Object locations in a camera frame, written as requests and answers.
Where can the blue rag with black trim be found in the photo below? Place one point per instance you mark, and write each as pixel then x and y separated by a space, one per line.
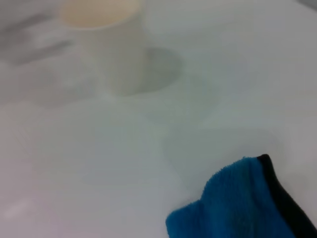
pixel 235 203

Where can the white paper cup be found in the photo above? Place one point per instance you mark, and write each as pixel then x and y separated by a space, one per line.
pixel 111 49

